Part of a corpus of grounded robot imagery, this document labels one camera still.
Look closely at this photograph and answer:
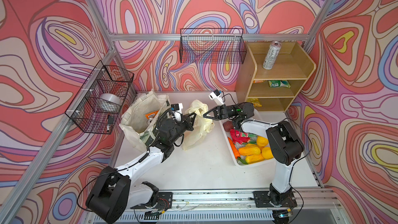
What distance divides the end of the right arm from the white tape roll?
16.4 inches

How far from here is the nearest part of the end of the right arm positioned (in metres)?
0.67

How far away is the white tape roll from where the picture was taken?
714mm
